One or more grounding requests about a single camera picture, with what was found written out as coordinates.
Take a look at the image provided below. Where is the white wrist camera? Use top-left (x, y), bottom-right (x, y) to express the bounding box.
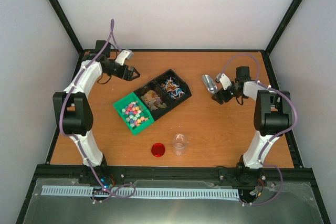
top-left (115, 49), bottom-right (134, 66)
top-left (215, 73), bottom-right (232, 90)

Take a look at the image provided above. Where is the black aluminium frame rail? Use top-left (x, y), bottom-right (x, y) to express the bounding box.
top-left (34, 165), bottom-right (314, 187)

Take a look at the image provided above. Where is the green plastic candy bin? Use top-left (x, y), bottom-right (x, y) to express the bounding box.
top-left (113, 92), bottom-right (154, 135)

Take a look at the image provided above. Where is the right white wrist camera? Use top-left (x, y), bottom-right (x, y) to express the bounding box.
top-left (215, 73), bottom-right (232, 90)

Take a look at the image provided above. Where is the black bin with popsicle candies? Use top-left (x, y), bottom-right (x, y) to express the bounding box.
top-left (134, 80), bottom-right (173, 121)

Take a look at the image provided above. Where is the red jar lid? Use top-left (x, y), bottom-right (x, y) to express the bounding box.
top-left (151, 143), bottom-right (165, 157)

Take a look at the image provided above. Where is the light blue slotted cable duct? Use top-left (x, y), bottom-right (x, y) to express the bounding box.
top-left (40, 185), bottom-right (239, 201)

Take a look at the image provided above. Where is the black bin with lollipops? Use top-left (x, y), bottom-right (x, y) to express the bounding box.
top-left (154, 69), bottom-right (192, 107)

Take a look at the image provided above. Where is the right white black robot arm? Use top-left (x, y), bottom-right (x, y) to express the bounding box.
top-left (212, 66), bottom-right (297, 185)

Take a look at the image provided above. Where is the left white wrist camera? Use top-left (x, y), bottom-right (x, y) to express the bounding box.
top-left (115, 49), bottom-right (134, 66)

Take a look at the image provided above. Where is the silver metal scoop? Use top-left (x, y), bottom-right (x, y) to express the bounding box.
top-left (202, 74), bottom-right (218, 94)

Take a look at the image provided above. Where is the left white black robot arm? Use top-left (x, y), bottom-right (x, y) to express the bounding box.
top-left (52, 40), bottom-right (140, 184)

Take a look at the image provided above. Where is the clear plastic jar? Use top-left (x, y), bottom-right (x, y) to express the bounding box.
top-left (172, 133), bottom-right (188, 156)

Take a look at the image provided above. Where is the metal sheet panel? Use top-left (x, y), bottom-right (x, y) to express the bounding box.
top-left (22, 179), bottom-right (323, 223)

